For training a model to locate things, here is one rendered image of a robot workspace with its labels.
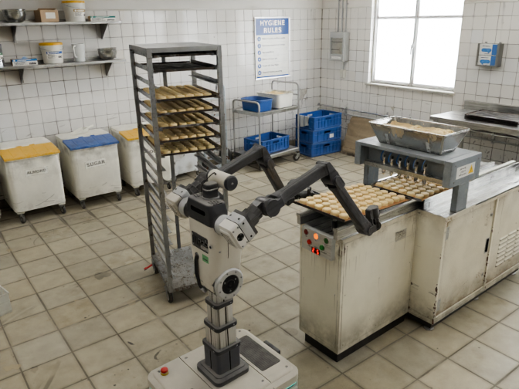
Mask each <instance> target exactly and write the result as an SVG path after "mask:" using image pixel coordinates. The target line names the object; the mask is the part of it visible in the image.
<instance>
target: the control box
mask: <svg viewBox="0 0 519 389"><path fill-rule="evenodd" d="M304 229H306V230H307V231H308V234H307V235H306V234H305V233H304ZM314 234H317V237H318V238H317V239H315V237H314ZM325 238H326V239H327V240H328V243H327V244H326V243H325V242H324V239H325ZM308 239H310V240H311V244H310V245H308V244H307V240H308ZM335 242H336V240H334V236H333V235H329V234H327V233H325V232H322V231H320V230H318V229H316V228H313V227H311V226H309V225H306V224H305V225H302V247H303V248H305V249H307V250H309V251H311V252H313V251H314V253H315V254H318V253H317V250H318V251H319V254H318V255H319V256H322V257H324V258H326V259H328V260H330V261H333V260H335ZM320 245H322V246H323V247H324V250H322V251H321V250H320ZM312 248H314V250H313V249H312ZM312 250H313V251H312Z"/></svg>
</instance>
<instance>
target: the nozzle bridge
mask: <svg viewBox="0 0 519 389"><path fill-rule="evenodd" d="M382 151H384V152H383V153H382ZM391 152H392V153H391ZM390 153H391V155H390ZM381 154H382V159H383V157H384V154H386V164H383V161H382V160H381V158H380V157H381ZM399 154H400V155H399ZM389 155H390V157H389V161H391V158H392V156H394V164H393V165H394V166H393V167H391V166H390V162H388V156H389ZM398 155H399V157H398ZM407 156H408V158H407ZM481 156H482V153H481V152H477V151H470V150H466V149H462V148H458V147H457V148H456V149H455V151H452V152H449V153H447V154H443V155H437V154H431V153H427V152H423V151H417V150H413V149H409V148H405V147H399V146H395V145H391V144H384V143H381V142H379V141H378V138H377V137H376V136H375V137H369V138H365V139H362V140H356V141H355V156H354V163H355V164H364V179H363V184H367V185H370V184H371V183H374V182H376V181H378V169H379V168H381V169H384V170H387V171H392V172H395V173H399V174H404V175H407V176H410V177H414V178H418V179H422V180H425V181H430V182H433V183H437V184H441V185H442V187H443V188H448V189H450V188H453V191H452V197H451V204H450V210H449V211H451V212H454V213H457V212H458V211H462V210H463V209H465V208H466V202H467V196H468V190H469V184H470V182H469V181H471V180H473V179H475V178H478V177H479V173H480V162H481ZM397 157H398V160H397V163H398V162H399V158H401V159H402V168H398V166H399V165H398V164H396V159H397ZM406 158H407V159H406ZM416 158H417V159H416ZM405 159H406V162H405ZM415 159H416V161H415V163H414V167H415V165H416V162H419V170H418V173H416V172H415V169H414V168H413V162H414V160H415ZM408 160H410V169H409V171H407V170H406V166H405V165H407V162H408ZM424 160H426V161H425V163H424V164H423V166H422V163H423V161H424ZM404 163H405V165H404ZM425 164H427V175H424V174H423V171H422V169H423V170H424V167H425Z"/></svg>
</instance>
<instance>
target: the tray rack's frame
mask: <svg viewBox="0 0 519 389"><path fill-rule="evenodd" d="M145 48H151V53H158V52H191V51H209V50H217V46H216V45H215V44H208V43H201V42H168V43H147V44H129V52H130V59H131V73H132V80H133V88H134V102H135V110H136V117H137V131H138V138H139V146H140V153H141V167H142V174H143V182H144V196H145V204H146V211H147V218H148V232H149V239H150V247H151V257H152V259H151V261H152V263H153V265H154V264H155V265H156V267H157V269H158V271H159V273H160V275H161V278H162V279H163V281H164V283H165V286H164V288H165V290H166V296H167V298H168V278H167V270H166V267H165V264H164V263H163V261H162V259H161V257H160V255H159V254H158V252H155V250H154V236H153V228H152V220H151V206H150V198H149V191H148V176H147V169H146V161H145V153H144V139H143V131H142V124H141V110H140V102H139V94H138V87H137V72H136V65H135V57H134V50H137V51H139V52H145ZM163 83H164V86H168V81H167V72H166V73H163ZM170 164H171V181H172V190H175V189H176V183H175V165H174V155H171V156H170ZM175 227H176V235H177V245H178V248H177V249H171V251H172V253H173V255H174V256H172V257H170V258H171V261H172V262H173V264H174V266H175V268H171V270H172V272H173V273H174V275H175V277H176V279H173V280H172V283H173V292H177V291H181V290H184V289H191V288H194V287H198V283H197V282H196V281H195V279H194V276H193V269H194V266H195V265H194V259H193V254H192V246H191V245H190V246H185V247H181V239H180V230H179V220H178V216H177V215H176V214H175Z"/></svg>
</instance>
